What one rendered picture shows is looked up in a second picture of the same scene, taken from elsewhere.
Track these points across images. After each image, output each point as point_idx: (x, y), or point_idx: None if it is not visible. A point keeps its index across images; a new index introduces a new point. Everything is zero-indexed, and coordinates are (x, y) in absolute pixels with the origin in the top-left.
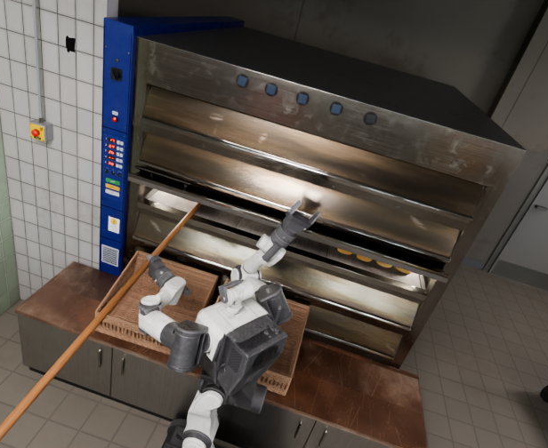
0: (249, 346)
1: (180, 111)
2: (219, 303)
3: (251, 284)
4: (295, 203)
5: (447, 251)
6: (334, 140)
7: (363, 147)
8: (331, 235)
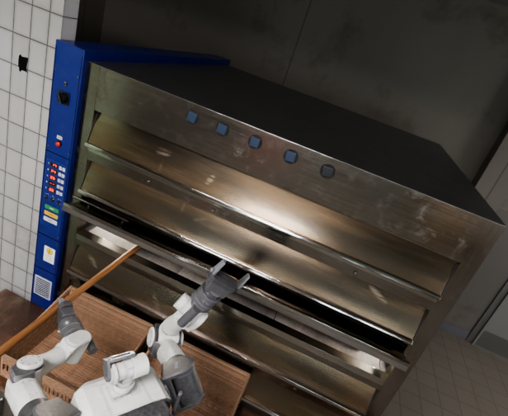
0: None
1: (126, 142)
2: None
3: (147, 360)
4: (219, 262)
5: (409, 331)
6: (288, 191)
7: (318, 201)
8: (277, 295)
